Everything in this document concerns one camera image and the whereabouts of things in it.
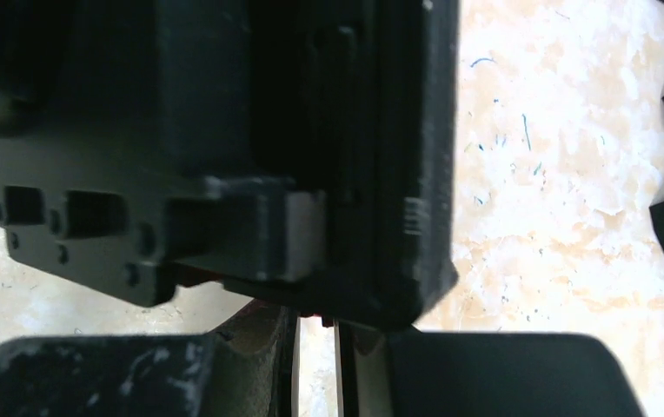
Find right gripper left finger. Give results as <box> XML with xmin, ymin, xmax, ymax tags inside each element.
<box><xmin>210</xmin><ymin>306</ymin><xmax>300</xmax><ymax>416</ymax></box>

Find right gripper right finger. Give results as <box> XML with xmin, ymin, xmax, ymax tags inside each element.
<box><xmin>335</xmin><ymin>322</ymin><xmax>393</xmax><ymax>417</ymax></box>

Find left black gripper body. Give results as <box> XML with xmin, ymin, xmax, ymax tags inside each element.
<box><xmin>0</xmin><ymin>1</ymin><xmax>459</xmax><ymax>330</ymax></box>

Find red leather card holder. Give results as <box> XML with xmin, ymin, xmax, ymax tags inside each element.
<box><xmin>179</xmin><ymin>270</ymin><xmax>333</xmax><ymax>328</ymax></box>

